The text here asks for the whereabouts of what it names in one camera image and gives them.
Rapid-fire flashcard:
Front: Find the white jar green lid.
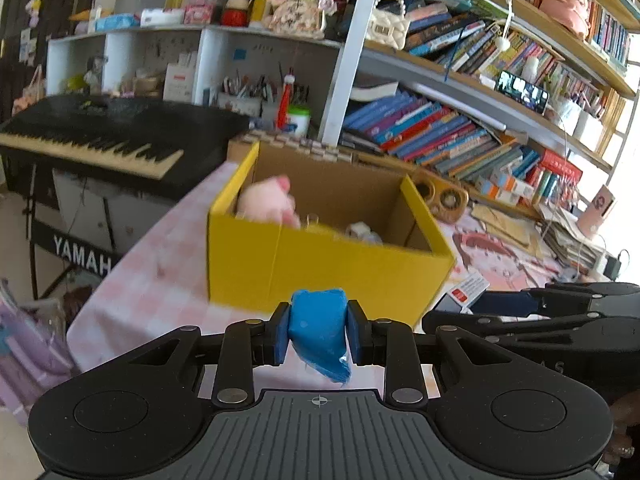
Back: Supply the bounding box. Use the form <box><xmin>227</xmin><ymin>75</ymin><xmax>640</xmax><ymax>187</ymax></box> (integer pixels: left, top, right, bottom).
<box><xmin>286</xmin><ymin>105</ymin><xmax>312</xmax><ymax>137</ymax></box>

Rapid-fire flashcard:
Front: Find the yellow bottle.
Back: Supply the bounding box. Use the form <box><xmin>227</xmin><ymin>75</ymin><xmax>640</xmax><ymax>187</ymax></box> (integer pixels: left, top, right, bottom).
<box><xmin>250</xmin><ymin>0</ymin><xmax>273</xmax><ymax>28</ymax></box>

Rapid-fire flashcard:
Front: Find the pink round plush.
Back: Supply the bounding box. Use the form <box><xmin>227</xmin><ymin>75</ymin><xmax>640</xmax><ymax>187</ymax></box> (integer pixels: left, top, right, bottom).
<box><xmin>539</xmin><ymin>0</ymin><xmax>591</xmax><ymax>38</ymax></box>

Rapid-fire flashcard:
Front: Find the person's right hand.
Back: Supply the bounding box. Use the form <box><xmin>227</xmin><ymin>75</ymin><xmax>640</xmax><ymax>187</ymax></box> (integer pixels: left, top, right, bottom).
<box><xmin>602</xmin><ymin>392</ymin><xmax>640</xmax><ymax>467</ymax></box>

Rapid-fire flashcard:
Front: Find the tall bookshelf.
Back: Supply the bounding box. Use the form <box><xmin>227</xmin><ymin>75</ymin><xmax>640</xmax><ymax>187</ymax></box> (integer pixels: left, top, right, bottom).
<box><xmin>320</xmin><ymin>0</ymin><xmax>640</xmax><ymax>221</ymax></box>

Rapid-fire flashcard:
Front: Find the blue tissue pack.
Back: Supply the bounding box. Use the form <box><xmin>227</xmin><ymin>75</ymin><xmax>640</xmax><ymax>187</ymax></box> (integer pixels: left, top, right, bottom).
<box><xmin>95</xmin><ymin>14</ymin><xmax>140</xmax><ymax>32</ymax></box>

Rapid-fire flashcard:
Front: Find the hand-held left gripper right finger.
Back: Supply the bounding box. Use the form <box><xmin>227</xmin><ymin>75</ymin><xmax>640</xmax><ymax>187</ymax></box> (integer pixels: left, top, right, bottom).
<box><xmin>346</xmin><ymin>300</ymin><xmax>516</xmax><ymax>406</ymax></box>

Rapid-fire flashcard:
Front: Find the pink box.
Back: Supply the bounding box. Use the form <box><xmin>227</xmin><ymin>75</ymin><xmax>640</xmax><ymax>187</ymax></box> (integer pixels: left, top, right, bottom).
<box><xmin>577</xmin><ymin>185</ymin><xmax>618</xmax><ymax>238</ymax></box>

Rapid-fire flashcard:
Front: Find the wooden chessboard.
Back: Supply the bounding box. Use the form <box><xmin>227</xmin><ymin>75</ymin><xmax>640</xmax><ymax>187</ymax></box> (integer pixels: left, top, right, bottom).
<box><xmin>227</xmin><ymin>130</ymin><xmax>361</xmax><ymax>163</ymax></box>

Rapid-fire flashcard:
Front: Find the pink checked tablecloth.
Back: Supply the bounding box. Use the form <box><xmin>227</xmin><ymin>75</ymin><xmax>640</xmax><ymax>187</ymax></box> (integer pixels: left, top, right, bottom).
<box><xmin>65</xmin><ymin>160</ymin><xmax>591</xmax><ymax>391</ymax></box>

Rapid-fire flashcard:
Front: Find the red round doll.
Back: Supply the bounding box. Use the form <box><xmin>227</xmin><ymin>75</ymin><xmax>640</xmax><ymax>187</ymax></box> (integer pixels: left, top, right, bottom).
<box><xmin>220</xmin><ymin>0</ymin><xmax>250</xmax><ymax>27</ymax></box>

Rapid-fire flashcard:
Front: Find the yellow cardboard box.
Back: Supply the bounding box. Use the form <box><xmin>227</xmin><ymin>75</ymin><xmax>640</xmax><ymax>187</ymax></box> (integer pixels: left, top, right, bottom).
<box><xmin>207</xmin><ymin>141</ymin><xmax>457</xmax><ymax>328</ymax></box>

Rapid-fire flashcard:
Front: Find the white printed packet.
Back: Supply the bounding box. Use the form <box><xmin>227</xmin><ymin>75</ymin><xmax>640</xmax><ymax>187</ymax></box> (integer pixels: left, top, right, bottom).
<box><xmin>346</xmin><ymin>221</ymin><xmax>385</xmax><ymax>246</ymax></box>

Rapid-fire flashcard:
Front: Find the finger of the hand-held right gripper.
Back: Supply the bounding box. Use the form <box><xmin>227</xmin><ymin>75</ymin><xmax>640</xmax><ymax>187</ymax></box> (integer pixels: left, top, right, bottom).
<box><xmin>421</xmin><ymin>309</ymin><xmax>640</xmax><ymax>356</ymax></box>
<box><xmin>520</xmin><ymin>281</ymin><xmax>640</xmax><ymax>317</ymax></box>

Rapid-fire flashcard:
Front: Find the pink tissue pack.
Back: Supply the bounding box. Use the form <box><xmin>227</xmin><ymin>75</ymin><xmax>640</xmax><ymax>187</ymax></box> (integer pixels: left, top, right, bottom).
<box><xmin>184</xmin><ymin>2</ymin><xmax>216</xmax><ymax>25</ymax></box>

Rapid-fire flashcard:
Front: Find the red tassel ornament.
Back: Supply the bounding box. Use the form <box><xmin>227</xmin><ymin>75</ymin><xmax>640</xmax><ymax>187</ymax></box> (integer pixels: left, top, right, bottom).
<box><xmin>277</xmin><ymin>74</ymin><xmax>297</xmax><ymax>128</ymax></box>

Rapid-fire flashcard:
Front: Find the white card red label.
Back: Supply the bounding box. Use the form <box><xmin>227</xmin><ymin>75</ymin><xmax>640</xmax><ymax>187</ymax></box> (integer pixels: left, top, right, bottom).
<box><xmin>440</xmin><ymin>272</ymin><xmax>491</xmax><ymax>308</ymax></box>

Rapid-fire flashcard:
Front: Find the black keyboard stand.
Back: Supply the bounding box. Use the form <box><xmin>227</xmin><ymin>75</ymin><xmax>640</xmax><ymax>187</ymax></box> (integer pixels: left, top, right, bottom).
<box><xmin>27</xmin><ymin>160</ymin><xmax>131</xmax><ymax>301</ymax></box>

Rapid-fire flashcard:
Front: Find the cluster of pens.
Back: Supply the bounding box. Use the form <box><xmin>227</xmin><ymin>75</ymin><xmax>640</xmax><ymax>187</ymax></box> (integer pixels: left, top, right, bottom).
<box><xmin>220</xmin><ymin>62</ymin><xmax>308</xmax><ymax>103</ymax></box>

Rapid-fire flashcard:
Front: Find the pink plush toy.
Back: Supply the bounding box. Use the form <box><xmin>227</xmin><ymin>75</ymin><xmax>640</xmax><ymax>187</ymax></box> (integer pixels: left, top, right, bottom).
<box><xmin>236</xmin><ymin>175</ymin><xmax>302</xmax><ymax>231</ymax></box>

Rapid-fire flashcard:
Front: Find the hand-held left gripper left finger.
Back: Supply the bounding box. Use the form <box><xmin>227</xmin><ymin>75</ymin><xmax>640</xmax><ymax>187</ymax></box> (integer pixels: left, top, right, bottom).
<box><xmin>127</xmin><ymin>301</ymin><xmax>291</xmax><ymax>407</ymax></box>

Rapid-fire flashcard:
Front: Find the purple plastic bag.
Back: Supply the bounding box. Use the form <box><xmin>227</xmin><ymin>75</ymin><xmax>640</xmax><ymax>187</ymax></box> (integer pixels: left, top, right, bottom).
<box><xmin>0</xmin><ymin>280</ymin><xmax>81</xmax><ymax>426</ymax></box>

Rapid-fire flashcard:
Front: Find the row of books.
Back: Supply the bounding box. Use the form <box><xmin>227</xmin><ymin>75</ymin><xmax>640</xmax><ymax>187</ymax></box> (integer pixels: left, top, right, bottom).
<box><xmin>400</xmin><ymin>7</ymin><xmax>606</xmax><ymax>106</ymax></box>
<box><xmin>505</xmin><ymin>0</ymin><xmax>633</xmax><ymax>66</ymax></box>
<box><xmin>342</xmin><ymin>87</ymin><xmax>583</xmax><ymax>206</ymax></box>

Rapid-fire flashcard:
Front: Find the small pink bag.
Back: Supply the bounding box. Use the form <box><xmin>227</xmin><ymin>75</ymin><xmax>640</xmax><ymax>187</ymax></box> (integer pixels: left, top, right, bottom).
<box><xmin>12</xmin><ymin>65</ymin><xmax>46</xmax><ymax>113</ymax></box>

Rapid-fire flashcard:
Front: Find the white quilted handbag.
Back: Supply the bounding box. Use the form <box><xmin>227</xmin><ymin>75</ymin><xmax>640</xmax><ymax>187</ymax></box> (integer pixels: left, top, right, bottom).
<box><xmin>366</xmin><ymin>7</ymin><xmax>412</xmax><ymax>51</ymax></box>

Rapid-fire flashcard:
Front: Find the stack of papers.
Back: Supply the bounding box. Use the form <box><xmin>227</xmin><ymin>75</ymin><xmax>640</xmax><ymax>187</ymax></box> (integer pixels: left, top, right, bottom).
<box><xmin>470</xmin><ymin>202</ymin><xmax>608</xmax><ymax>273</ymax></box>

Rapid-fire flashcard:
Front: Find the printed desk mat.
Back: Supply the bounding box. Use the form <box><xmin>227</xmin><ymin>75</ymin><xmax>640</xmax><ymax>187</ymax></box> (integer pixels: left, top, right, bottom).
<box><xmin>447</xmin><ymin>230</ymin><xmax>576</xmax><ymax>291</ymax></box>

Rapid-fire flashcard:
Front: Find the white box red label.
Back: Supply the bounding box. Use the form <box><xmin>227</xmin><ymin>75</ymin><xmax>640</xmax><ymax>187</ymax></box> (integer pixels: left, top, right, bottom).
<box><xmin>162</xmin><ymin>62</ymin><xmax>197</xmax><ymax>103</ymax></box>

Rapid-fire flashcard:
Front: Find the white shelf unit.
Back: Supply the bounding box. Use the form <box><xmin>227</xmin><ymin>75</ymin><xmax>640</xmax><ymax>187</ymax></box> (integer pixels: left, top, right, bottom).
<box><xmin>45</xmin><ymin>25</ymin><xmax>346</xmax><ymax>133</ymax></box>

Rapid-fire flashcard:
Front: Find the blue plastic bag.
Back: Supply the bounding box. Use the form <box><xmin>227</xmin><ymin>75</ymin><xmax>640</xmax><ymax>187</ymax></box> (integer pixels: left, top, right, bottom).
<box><xmin>287</xmin><ymin>287</ymin><xmax>352</xmax><ymax>387</ymax></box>

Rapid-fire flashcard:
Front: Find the brown wooden speaker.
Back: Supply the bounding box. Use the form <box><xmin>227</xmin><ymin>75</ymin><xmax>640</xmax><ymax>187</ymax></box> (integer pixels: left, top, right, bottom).
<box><xmin>411</xmin><ymin>171</ymin><xmax>471</xmax><ymax>224</ymax></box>

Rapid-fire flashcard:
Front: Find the black electronic keyboard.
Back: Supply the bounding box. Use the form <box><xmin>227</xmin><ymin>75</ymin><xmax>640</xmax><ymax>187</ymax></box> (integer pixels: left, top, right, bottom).
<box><xmin>0</xmin><ymin>94</ymin><xmax>253</xmax><ymax>201</ymax></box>

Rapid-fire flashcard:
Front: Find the floral dress doll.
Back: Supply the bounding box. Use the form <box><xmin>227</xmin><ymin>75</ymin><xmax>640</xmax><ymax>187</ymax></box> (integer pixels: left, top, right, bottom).
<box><xmin>265</xmin><ymin>0</ymin><xmax>337</xmax><ymax>40</ymax></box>

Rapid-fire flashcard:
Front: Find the white tissue pack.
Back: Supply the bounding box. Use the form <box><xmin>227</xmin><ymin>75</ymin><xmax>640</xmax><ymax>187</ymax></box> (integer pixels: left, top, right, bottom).
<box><xmin>140</xmin><ymin>7</ymin><xmax>185</xmax><ymax>27</ymax></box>

